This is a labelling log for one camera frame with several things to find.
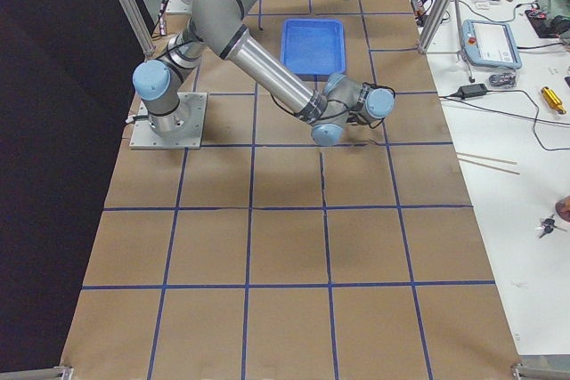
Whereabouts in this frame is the wooden stick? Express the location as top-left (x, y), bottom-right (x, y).
top-left (456, 152), bottom-right (520, 175)

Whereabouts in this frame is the teach pendant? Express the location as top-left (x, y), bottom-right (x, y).
top-left (460, 20), bottom-right (522, 69)

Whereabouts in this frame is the black power brick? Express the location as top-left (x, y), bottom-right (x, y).
top-left (456, 84), bottom-right (488, 100)

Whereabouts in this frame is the blue plastic tray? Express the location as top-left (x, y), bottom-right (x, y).
top-left (281, 19), bottom-right (346, 76)

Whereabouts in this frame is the yellow tool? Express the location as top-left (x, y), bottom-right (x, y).
top-left (541, 86), bottom-right (566, 115)

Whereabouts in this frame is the aluminium frame post left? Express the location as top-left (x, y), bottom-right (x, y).
top-left (95, 0), bottom-right (155, 56)

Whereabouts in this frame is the brown paper table cover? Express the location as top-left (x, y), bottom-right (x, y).
top-left (61, 0), bottom-right (517, 379)

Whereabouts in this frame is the key bunch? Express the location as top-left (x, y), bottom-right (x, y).
top-left (536, 214), bottom-right (566, 239)

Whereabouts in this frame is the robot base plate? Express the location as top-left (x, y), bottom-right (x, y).
top-left (129, 92), bottom-right (208, 150)

